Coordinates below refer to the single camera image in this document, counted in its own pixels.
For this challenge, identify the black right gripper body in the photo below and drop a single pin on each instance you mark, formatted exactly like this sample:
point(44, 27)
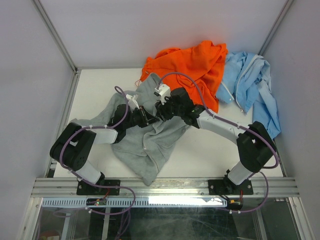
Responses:
point(171, 109)

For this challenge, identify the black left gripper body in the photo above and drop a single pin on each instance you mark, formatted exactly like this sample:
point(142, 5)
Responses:
point(138, 118)

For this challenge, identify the grey zip hoodie jacket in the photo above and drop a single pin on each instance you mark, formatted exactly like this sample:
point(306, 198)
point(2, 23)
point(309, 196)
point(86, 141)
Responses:
point(144, 150)

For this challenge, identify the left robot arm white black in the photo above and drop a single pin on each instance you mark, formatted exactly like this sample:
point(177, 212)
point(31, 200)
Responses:
point(73, 146)

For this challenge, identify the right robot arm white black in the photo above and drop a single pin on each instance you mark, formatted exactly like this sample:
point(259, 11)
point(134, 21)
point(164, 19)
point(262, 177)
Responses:
point(254, 145)

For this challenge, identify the orange jacket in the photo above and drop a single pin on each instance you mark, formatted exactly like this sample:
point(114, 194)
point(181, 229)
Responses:
point(197, 67)

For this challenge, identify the light blue jacket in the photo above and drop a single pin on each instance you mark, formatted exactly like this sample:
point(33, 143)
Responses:
point(247, 82)

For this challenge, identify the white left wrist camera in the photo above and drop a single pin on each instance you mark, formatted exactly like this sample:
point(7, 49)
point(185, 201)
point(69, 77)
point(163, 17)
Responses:
point(132, 101)

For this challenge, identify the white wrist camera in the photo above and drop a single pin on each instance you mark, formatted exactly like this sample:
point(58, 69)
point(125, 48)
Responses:
point(163, 91)
point(132, 101)

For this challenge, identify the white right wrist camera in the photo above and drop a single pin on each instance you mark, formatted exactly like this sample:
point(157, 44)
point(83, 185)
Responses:
point(163, 91)

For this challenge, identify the left aluminium corner post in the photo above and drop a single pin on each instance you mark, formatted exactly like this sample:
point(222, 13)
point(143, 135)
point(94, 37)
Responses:
point(54, 34)

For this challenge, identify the aluminium corner post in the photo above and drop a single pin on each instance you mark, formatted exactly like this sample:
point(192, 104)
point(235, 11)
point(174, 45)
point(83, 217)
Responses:
point(54, 34)
point(277, 23)

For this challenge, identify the slotted cable duct with light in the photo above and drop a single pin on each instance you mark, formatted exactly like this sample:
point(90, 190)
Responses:
point(166, 201)

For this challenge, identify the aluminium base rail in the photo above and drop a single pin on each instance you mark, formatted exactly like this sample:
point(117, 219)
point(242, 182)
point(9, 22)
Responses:
point(276, 187)

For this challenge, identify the right aluminium corner post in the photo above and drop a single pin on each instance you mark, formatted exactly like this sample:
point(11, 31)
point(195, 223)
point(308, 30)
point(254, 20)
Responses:
point(277, 23)

